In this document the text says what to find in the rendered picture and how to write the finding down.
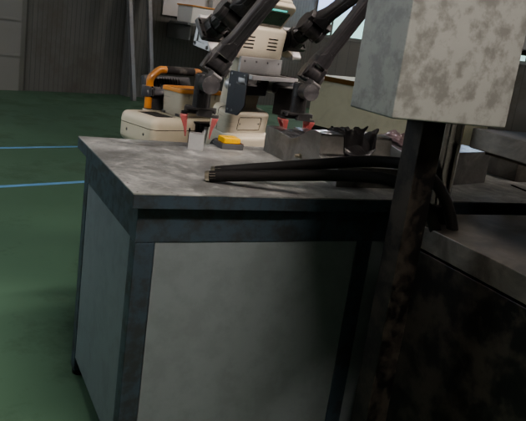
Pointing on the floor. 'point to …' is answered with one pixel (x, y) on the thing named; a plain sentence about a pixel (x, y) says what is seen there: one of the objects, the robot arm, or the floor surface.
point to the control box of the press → (425, 135)
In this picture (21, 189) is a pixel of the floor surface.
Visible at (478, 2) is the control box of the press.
